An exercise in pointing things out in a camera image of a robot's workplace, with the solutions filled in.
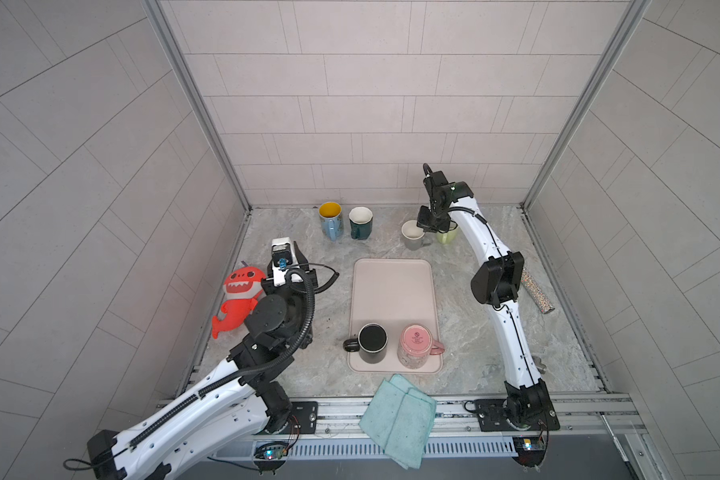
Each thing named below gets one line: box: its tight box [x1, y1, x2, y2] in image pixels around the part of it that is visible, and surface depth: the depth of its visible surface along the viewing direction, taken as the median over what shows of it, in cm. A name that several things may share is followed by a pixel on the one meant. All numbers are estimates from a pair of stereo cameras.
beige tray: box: [347, 258, 443, 374], surface depth 91 cm
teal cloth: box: [359, 374, 437, 470], surface depth 72 cm
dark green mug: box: [349, 206, 373, 240], surface depth 103 cm
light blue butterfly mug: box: [318, 201, 343, 242], surface depth 104 cm
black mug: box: [343, 323, 389, 364], surface depth 77 cm
